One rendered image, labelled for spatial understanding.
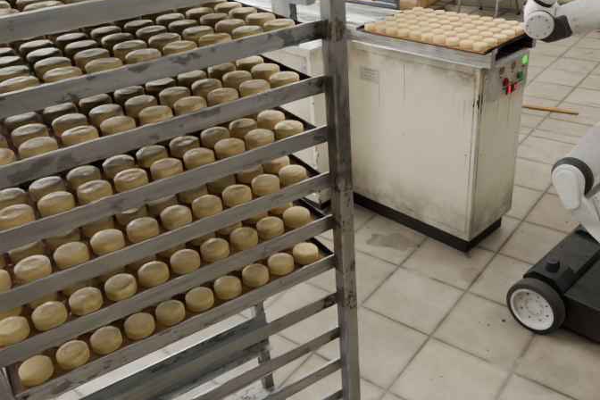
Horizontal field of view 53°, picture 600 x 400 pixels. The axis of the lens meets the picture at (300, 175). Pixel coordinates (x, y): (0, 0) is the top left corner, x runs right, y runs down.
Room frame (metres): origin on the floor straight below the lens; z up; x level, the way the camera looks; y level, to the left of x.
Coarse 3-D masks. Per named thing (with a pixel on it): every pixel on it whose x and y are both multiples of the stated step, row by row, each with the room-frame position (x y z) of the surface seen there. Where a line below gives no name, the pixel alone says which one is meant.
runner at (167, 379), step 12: (324, 300) 0.93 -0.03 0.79; (336, 300) 0.94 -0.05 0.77; (300, 312) 0.90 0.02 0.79; (312, 312) 0.91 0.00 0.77; (276, 324) 0.87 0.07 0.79; (288, 324) 0.89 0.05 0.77; (252, 336) 0.85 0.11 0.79; (264, 336) 0.86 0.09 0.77; (216, 348) 0.81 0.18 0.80; (228, 348) 0.82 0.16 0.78; (240, 348) 0.83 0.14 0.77; (192, 360) 0.79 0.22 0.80; (204, 360) 0.80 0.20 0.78; (216, 360) 0.81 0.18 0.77; (168, 372) 0.77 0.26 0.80; (180, 372) 0.78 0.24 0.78; (192, 372) 0.79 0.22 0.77; (144, 384) 0.74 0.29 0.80; (156, 384) 0.75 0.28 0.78; (168, 384) 0.76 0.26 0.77; (120, 396) 0.72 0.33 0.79; (132, 396) 0.73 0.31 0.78; (144, 396) 0.74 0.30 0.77
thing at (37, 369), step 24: (264, 264) 0.96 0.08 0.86; (288, 264) 0.93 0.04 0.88; (192, 288) 0.90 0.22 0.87; (216, 288) 0.88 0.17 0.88; (240, 288) 0.88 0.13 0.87; (144, 312) 0.83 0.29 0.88; (168, 312) 0.82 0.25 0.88; (192, 312) 0.84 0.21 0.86; (96, 336) 0.78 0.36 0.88; (120, 336) 0.78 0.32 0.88; (144, 336) 0.78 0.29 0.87; (24, 360) 0.75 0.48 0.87; (48, 360) 0.73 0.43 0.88; (72, 360) 0.73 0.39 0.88; (24, 384) 0.70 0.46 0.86
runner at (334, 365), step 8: (336, 360) 0.94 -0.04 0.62; (320, 368) 0.92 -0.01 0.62; (328, 368) 0.93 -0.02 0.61; (336, 368) 0.94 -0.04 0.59; (304, 376) 0.90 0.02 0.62; (312, 376) 0.91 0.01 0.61; (320, 376) 0.92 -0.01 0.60; (288, 384) 0.91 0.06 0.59; (296, 384) 0.89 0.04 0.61; (304, 384) 0.90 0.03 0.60; (272, 392) 0.89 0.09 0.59; (280, 392) 0.87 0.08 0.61; (288, 392) 0.88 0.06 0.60; (296, 392) 0.89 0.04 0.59
